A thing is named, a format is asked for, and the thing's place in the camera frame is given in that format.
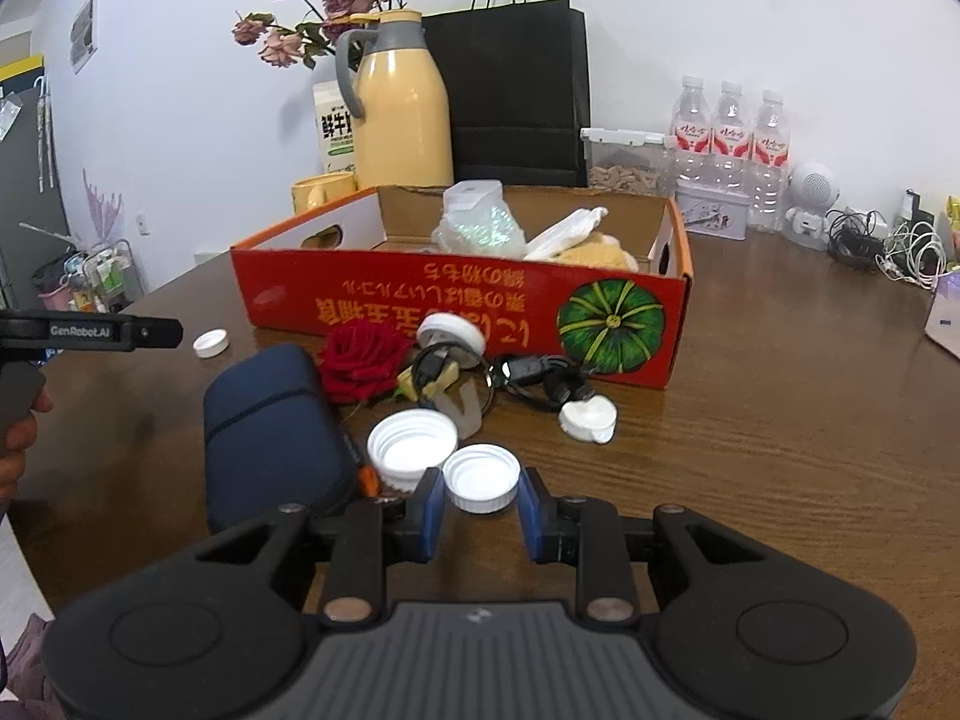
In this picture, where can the yellow white plush toy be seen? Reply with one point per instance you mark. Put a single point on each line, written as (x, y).
(599, 251)

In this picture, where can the black paper bag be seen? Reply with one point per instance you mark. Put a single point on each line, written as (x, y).
(517, 77)

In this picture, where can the white heart shaped lid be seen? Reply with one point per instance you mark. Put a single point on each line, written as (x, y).
(592, 421)

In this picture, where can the clear snack container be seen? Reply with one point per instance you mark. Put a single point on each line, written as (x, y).
(630, 161)

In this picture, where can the yellow thermos jug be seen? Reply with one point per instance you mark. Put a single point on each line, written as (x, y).
(396, 97)

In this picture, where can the navy blue zip case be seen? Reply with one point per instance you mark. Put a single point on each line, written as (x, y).
(271, 439)

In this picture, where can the water bottle right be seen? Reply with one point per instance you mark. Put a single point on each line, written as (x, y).
(769, 159)

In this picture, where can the white robot toy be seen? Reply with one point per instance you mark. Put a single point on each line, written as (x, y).
(812, 192)

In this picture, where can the yellow mug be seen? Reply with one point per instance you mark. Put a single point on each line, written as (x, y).
(318, 191)

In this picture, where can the storage rack with items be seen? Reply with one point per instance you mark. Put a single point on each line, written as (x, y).
(104, 279)

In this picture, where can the white lidded small jar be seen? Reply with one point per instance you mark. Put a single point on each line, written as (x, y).
(449, 372)

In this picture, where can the large white jar lid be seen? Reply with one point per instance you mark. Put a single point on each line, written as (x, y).
(405, 445)

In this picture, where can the purple tissue pack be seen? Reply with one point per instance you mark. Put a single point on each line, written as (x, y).
(942, 325)

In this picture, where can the white milk carton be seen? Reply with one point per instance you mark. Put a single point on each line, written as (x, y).
(334, 127)

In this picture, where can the small white cap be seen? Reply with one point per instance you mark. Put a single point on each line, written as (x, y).
(211, 343)

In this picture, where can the water bottle middle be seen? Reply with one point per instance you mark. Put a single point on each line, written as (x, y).
(730, 139)

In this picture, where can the colourful snack packet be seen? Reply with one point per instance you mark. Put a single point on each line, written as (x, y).
(952, 215)

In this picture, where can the red cardboard box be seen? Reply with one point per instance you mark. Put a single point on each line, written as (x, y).
(371, 258)

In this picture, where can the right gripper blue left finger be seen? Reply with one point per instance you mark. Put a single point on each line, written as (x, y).
(425, 512)

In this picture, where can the person left hand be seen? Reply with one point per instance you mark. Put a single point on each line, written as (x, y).
(19, 438)

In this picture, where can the translucent plastic container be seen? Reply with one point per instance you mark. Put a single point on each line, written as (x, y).
(471, 207)

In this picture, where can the red rose flower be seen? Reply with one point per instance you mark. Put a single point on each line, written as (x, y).
(360, 362)

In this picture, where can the white cloth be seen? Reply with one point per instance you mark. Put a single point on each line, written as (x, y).
(566, 234)

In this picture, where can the iridescent plastic bag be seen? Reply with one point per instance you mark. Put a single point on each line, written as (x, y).
(505, 241)

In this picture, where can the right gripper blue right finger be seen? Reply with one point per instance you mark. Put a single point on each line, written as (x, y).
(538, 517)

